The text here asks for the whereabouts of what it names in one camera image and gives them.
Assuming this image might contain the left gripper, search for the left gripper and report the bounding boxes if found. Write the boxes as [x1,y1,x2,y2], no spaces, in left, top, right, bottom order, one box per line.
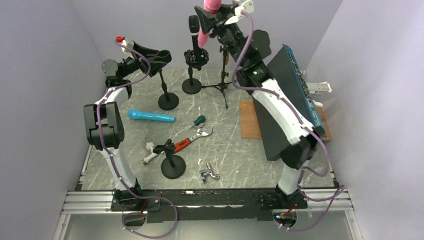
[120,41,168,79]

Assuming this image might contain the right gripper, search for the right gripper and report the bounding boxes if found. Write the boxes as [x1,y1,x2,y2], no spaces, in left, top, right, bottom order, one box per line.
[196,0,248,66]

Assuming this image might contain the black toy microphone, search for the black toy microphone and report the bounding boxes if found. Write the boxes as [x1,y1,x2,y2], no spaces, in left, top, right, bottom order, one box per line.
[188,15,201,62]

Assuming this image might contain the pink toy microphone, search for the pink toy microphone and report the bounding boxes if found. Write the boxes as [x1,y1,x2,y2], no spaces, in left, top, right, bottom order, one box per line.
[197,0,222,48]

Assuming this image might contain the black stand for pink microphone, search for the black stand for pink microphone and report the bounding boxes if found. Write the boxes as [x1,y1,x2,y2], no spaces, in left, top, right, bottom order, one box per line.
[145,49,180,112]

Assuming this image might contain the blue toy microphone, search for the blue toy microphone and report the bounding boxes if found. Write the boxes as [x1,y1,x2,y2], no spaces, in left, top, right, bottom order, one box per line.
[127,109,176,123]

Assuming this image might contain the black front microphone stand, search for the black front microphone stand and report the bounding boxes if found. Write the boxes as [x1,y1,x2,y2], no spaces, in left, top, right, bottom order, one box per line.
[152,138,187,179]

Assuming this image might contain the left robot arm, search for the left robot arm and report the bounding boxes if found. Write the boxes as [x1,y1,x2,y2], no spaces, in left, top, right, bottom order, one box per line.
[83,36,172,210]

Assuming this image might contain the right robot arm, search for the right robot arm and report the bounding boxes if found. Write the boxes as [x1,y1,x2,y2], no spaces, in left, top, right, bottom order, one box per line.
[194,0,324,208]

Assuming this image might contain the gold microphone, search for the gold microphone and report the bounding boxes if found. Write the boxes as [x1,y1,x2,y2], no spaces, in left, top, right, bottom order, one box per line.
[223,49,229,66]

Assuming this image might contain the black tripod microphone stand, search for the black tripod microphone stand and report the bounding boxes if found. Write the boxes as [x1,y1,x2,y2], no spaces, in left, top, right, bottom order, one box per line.
[201,45,230,109]

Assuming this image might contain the white plastic tap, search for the white plastic tap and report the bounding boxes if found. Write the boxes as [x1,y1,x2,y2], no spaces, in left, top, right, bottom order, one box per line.
[142,142,158,165]

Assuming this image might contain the wooden board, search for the wooden board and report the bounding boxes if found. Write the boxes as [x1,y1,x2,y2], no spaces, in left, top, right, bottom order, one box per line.
[239,100,332,142]

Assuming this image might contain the chrome faucet fitting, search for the chrome faucet fitting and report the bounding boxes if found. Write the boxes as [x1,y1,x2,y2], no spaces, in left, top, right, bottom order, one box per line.
[199,162,221,184]

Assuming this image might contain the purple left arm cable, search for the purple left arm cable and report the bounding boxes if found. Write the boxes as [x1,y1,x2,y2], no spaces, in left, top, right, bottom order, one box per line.
[96,36,179,240]

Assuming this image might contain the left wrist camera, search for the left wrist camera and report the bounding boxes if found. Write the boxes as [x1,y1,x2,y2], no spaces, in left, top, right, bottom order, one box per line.
[115,35,134,53]

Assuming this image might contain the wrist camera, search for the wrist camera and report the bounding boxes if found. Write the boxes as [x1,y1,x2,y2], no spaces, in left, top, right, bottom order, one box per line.
[224,0,254,25]
[115,35,134,53]

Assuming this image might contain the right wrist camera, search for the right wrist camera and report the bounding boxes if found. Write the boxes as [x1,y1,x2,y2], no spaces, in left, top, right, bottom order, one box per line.
[224,0,254,25]

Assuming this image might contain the black shock mount stand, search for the black shock mount stand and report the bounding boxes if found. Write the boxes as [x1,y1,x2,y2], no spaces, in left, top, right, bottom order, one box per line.
[181,48,209,95]

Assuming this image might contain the green handled screwdriver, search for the green handled screwdriver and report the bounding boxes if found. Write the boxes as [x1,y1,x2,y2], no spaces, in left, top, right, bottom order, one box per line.
[191,115,206,129]

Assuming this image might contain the red handled adjustable wrench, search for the red handled adjustable wrench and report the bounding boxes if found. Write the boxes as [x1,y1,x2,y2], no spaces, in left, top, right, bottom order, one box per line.
[173,123,213,154]

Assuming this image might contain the dark grey network switch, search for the dark grey network switch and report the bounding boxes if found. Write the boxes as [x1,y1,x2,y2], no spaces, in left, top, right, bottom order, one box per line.
[252,45,325,168]

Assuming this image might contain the metal rack bracket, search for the metal rack bracket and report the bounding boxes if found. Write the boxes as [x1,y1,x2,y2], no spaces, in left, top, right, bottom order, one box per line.
[306,81,333,95]

